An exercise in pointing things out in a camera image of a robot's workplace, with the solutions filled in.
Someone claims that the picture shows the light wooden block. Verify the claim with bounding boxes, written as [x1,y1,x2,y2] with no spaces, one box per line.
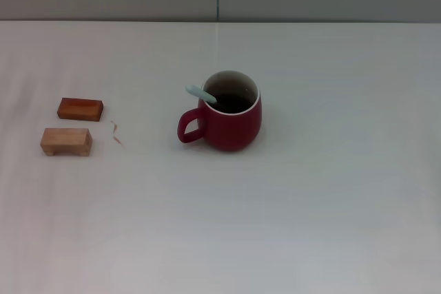
[40,127,93,158]

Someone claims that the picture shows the reddish brown wooden block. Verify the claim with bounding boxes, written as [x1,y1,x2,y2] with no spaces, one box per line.
[57,97,105,123]

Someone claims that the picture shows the blue-handled metal spoon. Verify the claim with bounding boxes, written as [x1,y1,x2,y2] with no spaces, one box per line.
[185,84,218,105]

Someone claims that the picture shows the red ceramic mug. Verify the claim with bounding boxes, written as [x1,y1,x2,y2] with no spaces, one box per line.
[176,70,263,152]

